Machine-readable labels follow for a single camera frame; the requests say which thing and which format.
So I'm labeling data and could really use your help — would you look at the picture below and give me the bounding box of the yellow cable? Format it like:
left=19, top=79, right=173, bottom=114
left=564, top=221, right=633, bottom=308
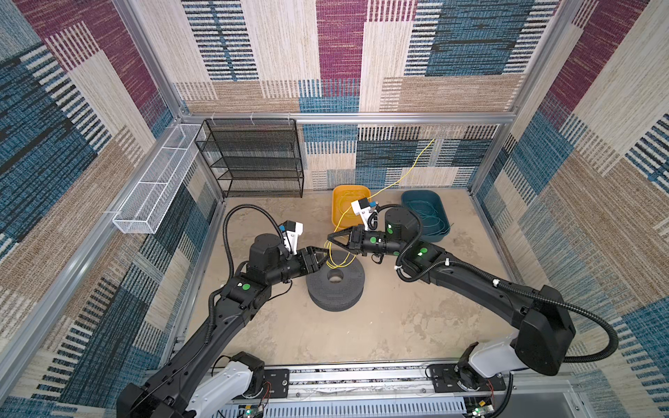
left=323, top=138, right=436, bottom=271

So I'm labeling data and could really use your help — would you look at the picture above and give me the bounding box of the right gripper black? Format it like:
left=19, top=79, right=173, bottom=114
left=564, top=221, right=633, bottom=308
left=326, top=225, right=403, bottom=257

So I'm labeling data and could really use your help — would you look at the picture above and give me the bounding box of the green cable in teal tray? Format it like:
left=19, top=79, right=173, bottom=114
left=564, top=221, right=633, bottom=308
left=417, top=200, right=445, bottom=236

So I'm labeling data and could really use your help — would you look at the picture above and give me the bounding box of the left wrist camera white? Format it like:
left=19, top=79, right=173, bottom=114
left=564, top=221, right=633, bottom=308
left=280, top=220, right=303, bottom=255

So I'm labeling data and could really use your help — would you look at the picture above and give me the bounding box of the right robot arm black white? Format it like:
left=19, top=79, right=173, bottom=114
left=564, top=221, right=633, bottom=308
left=328, top=204, right=620, bottom=391

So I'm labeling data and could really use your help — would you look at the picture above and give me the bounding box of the yellow plastic tray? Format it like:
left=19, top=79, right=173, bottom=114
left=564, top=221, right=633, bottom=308
left=332, top=185, right=371, bottom=232

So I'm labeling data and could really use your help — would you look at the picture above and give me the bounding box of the aluminium rail front frame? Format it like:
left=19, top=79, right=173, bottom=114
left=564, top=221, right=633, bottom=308
left=209, top=353, right=594, bottom=417

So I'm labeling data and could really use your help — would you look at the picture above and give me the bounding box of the dark grey cable spool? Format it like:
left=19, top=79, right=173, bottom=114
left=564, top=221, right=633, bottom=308
left=306, top=259, right=365, bottom=312

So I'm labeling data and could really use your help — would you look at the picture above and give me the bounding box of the teal plastic tray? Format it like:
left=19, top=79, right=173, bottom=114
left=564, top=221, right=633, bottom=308
left=401, top=190, right=451, bottom=243

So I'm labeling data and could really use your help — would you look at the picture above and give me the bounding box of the white wire mesh basket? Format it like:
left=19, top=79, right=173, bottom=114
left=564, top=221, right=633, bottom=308
left=113, top=124, right=200, bottom=234

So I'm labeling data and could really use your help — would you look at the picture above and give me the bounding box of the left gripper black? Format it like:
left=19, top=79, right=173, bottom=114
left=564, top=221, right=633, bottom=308
left=264, top=246, right=330, bottom=288

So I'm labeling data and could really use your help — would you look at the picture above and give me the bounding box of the black wire mesh shelf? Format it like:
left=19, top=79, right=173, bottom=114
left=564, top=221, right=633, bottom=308
left=194, top=118, right=305, bottom=198

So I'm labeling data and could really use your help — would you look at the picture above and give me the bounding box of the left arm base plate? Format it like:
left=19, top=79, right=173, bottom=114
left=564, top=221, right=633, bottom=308
left=247, top=369, right=290, bottom=401

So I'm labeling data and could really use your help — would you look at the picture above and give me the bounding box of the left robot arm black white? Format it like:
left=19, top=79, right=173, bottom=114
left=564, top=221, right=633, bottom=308
left=116, top=204, right=328, bottom=417

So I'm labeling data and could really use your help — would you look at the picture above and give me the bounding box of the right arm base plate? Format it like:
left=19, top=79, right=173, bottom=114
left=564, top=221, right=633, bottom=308
left=426, top=363, right=507, bottom=394

